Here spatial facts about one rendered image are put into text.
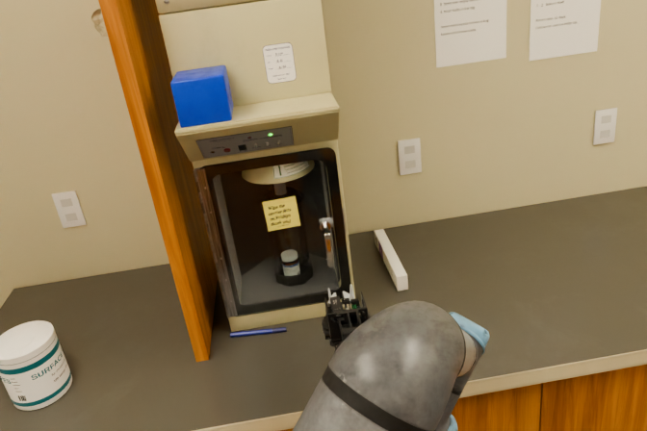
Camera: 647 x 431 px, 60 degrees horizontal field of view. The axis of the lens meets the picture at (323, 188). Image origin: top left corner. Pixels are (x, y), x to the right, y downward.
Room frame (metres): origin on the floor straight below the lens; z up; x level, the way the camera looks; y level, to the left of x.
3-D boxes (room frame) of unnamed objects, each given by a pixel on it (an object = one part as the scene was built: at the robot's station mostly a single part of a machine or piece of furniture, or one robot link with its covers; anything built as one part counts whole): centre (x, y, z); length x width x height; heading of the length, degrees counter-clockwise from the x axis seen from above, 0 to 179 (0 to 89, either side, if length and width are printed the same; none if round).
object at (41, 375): (1.03, 0.70, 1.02); 0.13 x 0.13 x 0.15
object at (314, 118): (1.11, 0.11, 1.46); 0.32 x 0.12 x 0.10; 94
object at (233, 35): (1.29, 0.12, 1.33); 0.32 x 0.25 x 0.77; 94
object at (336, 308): (0.81, -0.01, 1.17); 0.12 x 0.08 x 0.09; 4
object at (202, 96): (1.10, 0.21, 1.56); 0.10 x 0.10 x 0.09; 4
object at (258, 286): (1.16, 0.12, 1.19); 0.30 x 0.01 x 0.40; 93
